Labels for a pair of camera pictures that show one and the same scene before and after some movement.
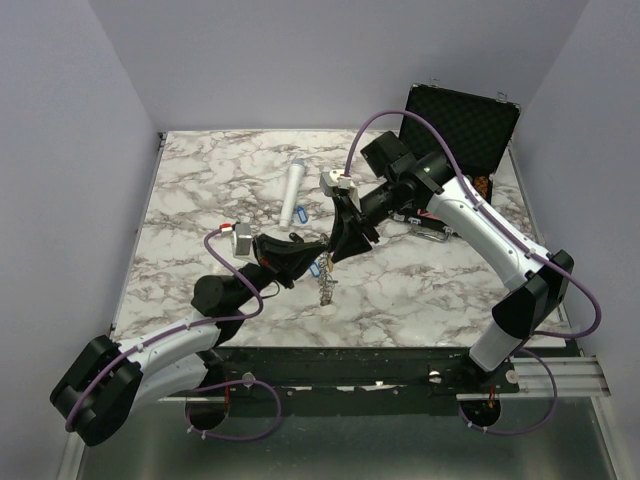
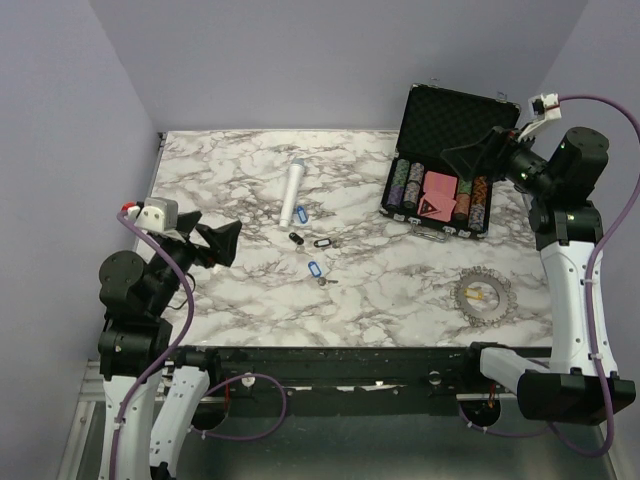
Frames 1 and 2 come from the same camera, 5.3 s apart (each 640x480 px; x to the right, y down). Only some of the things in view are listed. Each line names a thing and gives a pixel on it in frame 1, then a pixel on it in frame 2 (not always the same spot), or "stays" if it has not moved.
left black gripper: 287,260 → 223,245
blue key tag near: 314,269 stays
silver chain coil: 325,280 → 507,302
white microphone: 297,166 stays
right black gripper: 348,229 → 495,150
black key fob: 296,238 stays
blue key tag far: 303,217 stays
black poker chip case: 478,128 stays
